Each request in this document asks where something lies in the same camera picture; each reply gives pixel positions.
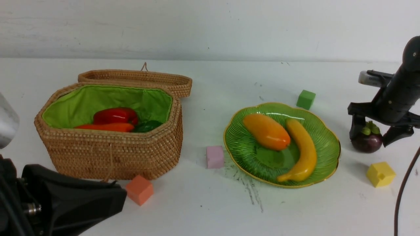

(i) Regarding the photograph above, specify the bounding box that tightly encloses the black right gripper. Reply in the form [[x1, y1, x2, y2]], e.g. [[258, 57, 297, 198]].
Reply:
[[348, 102, 420, 147]]

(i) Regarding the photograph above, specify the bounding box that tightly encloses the woven wicker basket lid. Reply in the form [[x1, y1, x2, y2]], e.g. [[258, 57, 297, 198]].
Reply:
[[78, 63, 193, 98]]

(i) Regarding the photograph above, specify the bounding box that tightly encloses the orange yellow mango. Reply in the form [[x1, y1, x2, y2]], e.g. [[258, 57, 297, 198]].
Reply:
[[242, 113, 291, 151]]

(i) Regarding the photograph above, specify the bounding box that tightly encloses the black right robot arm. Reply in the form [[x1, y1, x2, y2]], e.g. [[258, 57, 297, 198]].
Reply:
[[347, 36, 420, 146]]

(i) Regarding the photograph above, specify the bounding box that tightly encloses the green leaf-shaped glass plate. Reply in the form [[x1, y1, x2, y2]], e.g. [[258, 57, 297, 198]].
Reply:
[[223, 103, 342, 188]]

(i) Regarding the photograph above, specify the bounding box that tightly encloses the green chayote squash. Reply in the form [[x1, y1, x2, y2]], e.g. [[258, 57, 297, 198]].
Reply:
[[131, 120, 162, 133]]

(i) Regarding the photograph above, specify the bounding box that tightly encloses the yellow foam cube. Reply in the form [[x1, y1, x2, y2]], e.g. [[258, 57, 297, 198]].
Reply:
[[366, 162, 396, 188]]

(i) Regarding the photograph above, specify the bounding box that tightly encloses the green foam cube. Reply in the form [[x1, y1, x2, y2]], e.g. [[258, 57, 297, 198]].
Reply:
[[296, 90, 316, 110]]

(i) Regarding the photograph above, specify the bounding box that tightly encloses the yellow banana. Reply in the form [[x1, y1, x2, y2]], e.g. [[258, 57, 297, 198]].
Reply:
[[276, 118, 317, 182]]

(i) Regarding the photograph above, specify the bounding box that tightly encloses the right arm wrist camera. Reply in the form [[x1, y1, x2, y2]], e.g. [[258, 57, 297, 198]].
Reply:
[[358, 70, 394, 88]]

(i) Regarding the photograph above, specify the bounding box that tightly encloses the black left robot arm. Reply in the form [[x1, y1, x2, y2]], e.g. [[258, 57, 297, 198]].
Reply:
[[0, 157, 127, 236]]

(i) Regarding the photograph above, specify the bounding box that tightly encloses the purple mangosteen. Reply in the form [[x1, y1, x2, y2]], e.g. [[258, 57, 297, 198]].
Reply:
[[351, 121, 383, 153]]

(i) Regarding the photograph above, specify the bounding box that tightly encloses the woven wicker basket green lining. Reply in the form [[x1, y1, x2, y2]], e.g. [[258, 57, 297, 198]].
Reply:
[[34, 82, 183, 180]]

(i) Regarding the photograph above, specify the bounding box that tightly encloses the orange foam cube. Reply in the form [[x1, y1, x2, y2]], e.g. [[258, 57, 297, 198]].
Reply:
[[126, 175, 154, 206]]

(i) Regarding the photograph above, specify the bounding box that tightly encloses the pink foam cube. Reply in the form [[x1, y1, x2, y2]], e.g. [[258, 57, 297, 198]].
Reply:
[[206, 146, 224, 169]]

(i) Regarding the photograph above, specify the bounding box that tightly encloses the orange carrot with green leaves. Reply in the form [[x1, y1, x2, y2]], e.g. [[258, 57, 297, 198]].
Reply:
[[75, 123, 135, 132]]

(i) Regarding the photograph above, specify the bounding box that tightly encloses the red bell pepper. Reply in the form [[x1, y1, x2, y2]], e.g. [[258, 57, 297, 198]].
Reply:
[[93, 107, 138, 126]]

